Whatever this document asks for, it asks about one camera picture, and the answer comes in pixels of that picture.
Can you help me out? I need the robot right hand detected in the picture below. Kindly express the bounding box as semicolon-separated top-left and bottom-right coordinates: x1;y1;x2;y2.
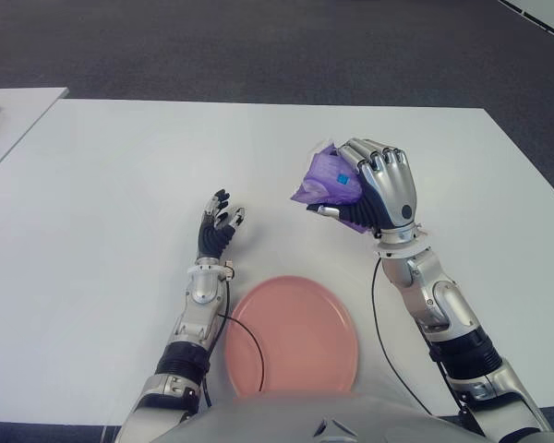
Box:
307;137;420;237

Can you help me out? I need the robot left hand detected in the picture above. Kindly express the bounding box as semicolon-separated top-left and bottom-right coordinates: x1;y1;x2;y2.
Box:
196;187;248;260

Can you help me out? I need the purple tissue paper pack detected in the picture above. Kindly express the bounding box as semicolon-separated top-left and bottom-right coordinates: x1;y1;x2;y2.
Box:
290;134;375;235

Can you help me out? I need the pink round plate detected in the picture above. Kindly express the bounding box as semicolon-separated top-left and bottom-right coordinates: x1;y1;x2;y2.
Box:
224;275;360;397

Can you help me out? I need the grey robot torso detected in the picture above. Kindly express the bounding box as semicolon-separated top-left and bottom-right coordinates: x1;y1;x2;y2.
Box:
151;390;490;443

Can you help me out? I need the white side table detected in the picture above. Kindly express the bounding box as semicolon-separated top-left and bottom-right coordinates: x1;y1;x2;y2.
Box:
0;87;69;184

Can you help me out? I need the white distant table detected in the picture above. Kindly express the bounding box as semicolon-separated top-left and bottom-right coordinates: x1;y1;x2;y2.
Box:
497;0;554;45

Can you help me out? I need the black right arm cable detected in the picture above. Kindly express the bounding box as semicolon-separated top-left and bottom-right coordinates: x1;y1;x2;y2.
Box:
371;260;472;430

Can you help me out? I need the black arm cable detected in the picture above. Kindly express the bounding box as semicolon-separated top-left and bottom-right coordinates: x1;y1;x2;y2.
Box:
202;269;267;407
371;260;472;430

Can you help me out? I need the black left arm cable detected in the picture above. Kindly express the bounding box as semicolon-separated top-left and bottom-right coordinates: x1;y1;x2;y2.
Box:
202;269;267;407

